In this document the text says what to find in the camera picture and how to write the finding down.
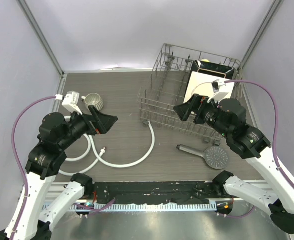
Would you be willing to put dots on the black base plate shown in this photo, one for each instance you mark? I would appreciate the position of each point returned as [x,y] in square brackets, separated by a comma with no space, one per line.
[158,192]

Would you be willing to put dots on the grey wire dish rack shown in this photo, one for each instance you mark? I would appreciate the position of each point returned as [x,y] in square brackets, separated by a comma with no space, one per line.
[168,87]

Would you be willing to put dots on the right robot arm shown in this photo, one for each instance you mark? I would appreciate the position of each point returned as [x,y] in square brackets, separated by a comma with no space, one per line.
[228,118]

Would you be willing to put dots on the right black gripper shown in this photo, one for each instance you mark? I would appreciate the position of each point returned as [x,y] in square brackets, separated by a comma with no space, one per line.
[197,104]

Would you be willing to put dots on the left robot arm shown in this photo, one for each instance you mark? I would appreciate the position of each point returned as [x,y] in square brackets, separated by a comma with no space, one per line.
[56,135]

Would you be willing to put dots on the white slotted cable duct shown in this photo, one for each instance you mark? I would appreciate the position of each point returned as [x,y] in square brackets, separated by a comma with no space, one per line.
[169,207]

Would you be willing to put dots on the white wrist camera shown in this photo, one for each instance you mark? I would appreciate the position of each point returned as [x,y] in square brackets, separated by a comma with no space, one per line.
[221,91]
[70,102]

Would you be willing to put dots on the grey shower head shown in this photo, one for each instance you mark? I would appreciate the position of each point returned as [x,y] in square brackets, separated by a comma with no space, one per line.
[214,156]

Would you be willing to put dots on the white square plate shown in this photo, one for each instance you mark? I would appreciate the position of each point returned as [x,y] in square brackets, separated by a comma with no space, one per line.
[201,84]

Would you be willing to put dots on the black square plate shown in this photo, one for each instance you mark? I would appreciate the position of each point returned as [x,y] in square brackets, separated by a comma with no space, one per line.
[213,69]

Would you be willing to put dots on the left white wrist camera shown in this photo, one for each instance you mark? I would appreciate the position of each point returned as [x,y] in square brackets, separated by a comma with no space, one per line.
[70,102]

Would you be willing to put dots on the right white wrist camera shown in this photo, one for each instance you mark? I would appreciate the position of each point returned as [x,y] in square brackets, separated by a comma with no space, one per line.
[221,91]

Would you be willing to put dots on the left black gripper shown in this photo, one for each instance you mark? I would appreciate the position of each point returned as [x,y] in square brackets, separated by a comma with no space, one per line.
[104,122]

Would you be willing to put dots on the ribbed ceramic mug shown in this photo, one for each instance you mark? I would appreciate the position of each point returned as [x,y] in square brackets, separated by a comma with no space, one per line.
[93,99]

